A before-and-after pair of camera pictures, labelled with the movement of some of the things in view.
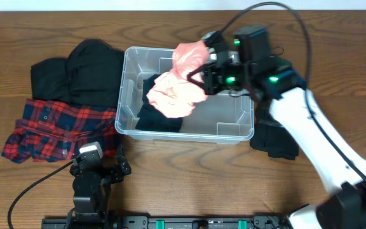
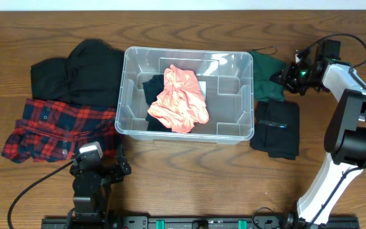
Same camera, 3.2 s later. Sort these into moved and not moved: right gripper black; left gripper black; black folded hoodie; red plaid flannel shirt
Moved: right gripper black
Not moved: black folded hoodie; left gripper black; red plaid flannel shirt
